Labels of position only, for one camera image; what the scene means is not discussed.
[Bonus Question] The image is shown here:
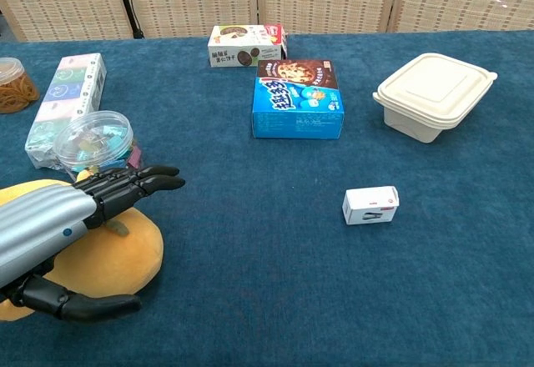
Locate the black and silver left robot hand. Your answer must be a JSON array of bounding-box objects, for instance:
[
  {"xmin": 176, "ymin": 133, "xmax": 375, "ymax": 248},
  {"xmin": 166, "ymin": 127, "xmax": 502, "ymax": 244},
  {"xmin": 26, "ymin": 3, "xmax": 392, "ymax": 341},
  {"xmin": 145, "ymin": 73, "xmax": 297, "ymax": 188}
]
[{"xmin": 0, "ymin": 165, "xmax": 187, "ymax": 324}]

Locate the yellow plush toy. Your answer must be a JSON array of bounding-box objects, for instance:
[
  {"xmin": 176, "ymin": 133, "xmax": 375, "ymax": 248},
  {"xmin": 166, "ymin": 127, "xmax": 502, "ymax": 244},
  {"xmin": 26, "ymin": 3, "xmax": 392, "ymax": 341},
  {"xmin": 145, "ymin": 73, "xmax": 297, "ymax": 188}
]
[{"xmin": 0, "ymin": 169, "xmax": 164, "ymax": 322}]

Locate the clear jar of binder clips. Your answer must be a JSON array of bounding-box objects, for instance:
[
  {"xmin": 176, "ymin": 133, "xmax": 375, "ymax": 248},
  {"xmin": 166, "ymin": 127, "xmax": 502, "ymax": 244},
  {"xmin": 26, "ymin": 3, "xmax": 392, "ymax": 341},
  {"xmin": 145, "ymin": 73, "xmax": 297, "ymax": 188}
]
[{"xmin": 53, "ymin": 110, "xmax": 145, "ymax": 176}]

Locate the clear jar of rubber bands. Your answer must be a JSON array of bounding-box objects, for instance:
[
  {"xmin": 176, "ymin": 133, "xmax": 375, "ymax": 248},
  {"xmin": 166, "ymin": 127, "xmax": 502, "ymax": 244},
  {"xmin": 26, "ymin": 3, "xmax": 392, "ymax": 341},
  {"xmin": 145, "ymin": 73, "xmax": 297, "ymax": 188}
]
[{"xmin": 0, "ymin": 57, "xmax": 41, "ymax": 114}]

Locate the pastel tissue pack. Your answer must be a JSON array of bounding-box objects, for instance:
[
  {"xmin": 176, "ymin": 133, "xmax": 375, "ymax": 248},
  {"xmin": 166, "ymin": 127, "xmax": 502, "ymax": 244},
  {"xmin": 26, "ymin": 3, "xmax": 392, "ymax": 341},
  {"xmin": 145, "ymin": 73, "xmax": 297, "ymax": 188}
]
[{"xmin": 23, "ymin": 53, "xmax": 108, "ymax": 171}]

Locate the blue table cloth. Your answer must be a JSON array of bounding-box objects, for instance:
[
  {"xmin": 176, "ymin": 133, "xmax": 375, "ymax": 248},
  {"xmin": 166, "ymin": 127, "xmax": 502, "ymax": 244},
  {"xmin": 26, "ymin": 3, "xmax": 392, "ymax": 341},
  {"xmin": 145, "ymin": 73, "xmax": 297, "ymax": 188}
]
[{"xmin": 0, "ymin": 28, "xmax": 534, "ymax": 367}]

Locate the black tripod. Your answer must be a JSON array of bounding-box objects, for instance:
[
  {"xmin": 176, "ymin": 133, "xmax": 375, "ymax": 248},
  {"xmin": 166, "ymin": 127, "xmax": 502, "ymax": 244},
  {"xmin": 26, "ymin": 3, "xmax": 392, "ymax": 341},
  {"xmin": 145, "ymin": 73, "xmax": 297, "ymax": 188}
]
[{"xmin": 111, "ymin": 0, "xmax": 145, "ymax": 39}]

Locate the white cookie box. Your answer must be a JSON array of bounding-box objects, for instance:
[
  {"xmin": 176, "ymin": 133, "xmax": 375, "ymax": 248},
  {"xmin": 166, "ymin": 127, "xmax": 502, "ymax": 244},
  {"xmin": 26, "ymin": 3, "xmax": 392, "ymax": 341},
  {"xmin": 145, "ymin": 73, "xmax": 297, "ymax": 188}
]
[{"xmin": 207, "ymin": 23, "xmax": 289, "ymax": 68}]

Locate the blue cookie box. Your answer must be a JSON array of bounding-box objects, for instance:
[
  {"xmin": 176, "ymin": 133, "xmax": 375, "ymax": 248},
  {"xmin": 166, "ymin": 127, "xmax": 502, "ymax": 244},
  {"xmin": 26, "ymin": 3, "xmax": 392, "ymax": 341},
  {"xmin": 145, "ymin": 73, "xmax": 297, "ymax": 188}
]
[{"xmin": 251, "ymin": 58, "xmax": 345, "ymax": 139}]

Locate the small white staple box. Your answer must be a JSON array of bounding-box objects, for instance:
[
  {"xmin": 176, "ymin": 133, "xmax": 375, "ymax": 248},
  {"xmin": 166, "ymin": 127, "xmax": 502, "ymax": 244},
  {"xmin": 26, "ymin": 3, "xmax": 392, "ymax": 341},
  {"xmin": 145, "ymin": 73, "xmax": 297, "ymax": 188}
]
[{"xmin": 341, "ymin": 185, "xmax": 401, "ymax": 226}]

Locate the beige lidded food container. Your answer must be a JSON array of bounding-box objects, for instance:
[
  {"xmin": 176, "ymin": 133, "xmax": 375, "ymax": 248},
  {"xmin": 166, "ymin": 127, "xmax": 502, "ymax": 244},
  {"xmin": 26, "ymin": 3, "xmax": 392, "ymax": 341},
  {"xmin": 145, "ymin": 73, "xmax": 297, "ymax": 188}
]
[{"xmin": 372, "ymin": 52, "xmax": 499, "ymax": 144}]

